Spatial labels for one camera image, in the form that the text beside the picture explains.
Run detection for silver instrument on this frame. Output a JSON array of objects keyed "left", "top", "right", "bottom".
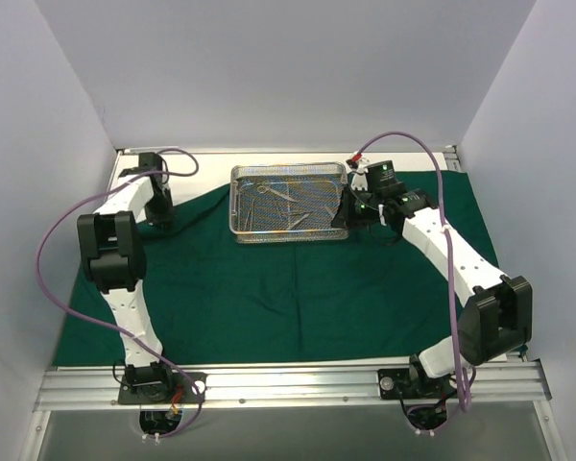
[{"left": 323, "top": 206, "right": 336, "bottom": 219}]

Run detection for metal mesh instrument tray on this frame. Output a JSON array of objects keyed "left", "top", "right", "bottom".
[{"left": 228, "top": 162, "right": 348, "bottom": 244}]

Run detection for green surgical cloth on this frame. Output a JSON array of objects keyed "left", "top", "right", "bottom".
[{"left": 51, "top": 170, "right": 529, "bottom": 367}]

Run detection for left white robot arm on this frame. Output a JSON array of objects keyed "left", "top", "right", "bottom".
[{"left": 77, "top": 152, "right": 175, "bottom": 402}]

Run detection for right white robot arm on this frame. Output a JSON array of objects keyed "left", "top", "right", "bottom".
[{"left": 331, "top": 186, "right": 533, "bottom": 397}]

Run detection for silver surgical scissors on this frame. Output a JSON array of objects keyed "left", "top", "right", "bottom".
[{"left": 256, "top": 182, "right": 297, "bottom": 203}]

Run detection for silver forceps centre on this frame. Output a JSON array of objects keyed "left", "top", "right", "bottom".
[{"left": 274, "top": 201, "right": 313, "bottom": 231}]

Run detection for silver forceps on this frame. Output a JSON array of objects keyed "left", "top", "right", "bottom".
[
  {"left": 244, "top": 201, "right": 255, "bottom": 231},
  {"left": 274, "top": 201, "right": 313, "bottom": 231}
]

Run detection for silver forceps left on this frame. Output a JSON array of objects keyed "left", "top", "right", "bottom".
[{"left": 244, "top": 201, "right": 255, "bottom": 231}]

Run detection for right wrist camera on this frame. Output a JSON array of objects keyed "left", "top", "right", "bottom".
[{"left": 366, "top": 160, "right": 406, "bottom": 197}]

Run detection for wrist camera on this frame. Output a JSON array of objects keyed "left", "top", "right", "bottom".
[
  {"left": 137, "top": 152, "right": 165, "bottom": 171},
  {"left": 366, "top": 160, "right": 406, "bottom": 197}
]

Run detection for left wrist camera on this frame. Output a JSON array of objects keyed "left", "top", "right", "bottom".
[{"left": 137, "top": 152, "right": 165, "bottom": 171}]

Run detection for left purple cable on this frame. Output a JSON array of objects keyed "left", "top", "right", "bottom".
[{"left": 36, "top": 148, "right": 206, "bottom": 441}]

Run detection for purple cable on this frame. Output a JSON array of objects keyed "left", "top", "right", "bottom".
[
  {"left": 36, "top": 148, "right": 206, "bottom": 441},
  {"left": 354, "top": 130, "right": 476, "bottom": 428}
]

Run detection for aluminium right side rail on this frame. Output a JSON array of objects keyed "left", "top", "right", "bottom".
[{"left": 443, "top": 145, "right": 463, "bottom": 173}]

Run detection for aluminium rail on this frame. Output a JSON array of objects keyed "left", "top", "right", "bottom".
[
  {"left": 443, "top": 145, "right": 463, "bottom": 173},
  {"left": 35, "top": 354, "right": 552, "bottom": 411}
]

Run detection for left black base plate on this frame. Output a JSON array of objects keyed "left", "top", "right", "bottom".
[{"left": 117, "top": 367, "right": 206, "bottom": 405}]

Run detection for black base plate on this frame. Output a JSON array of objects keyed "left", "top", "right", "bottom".
[
  {"left": 376, "top": 367, "right": 457, "bottom": 400},
  {"left": 117, "top": 367, "right": 206, "bottom": 405}
]

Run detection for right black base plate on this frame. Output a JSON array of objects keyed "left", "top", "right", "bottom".
[{"left": 376, "top": 367, "right": 457, "bottom": 400}]

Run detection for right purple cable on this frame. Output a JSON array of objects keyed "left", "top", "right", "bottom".
[{"left": 354, "top": 130, "right": 476, "bottom": 428}]

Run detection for aluminium front rail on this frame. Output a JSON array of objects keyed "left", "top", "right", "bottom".
[{"left": 35, "top": 354, "right": 552, "bottom": 411}]

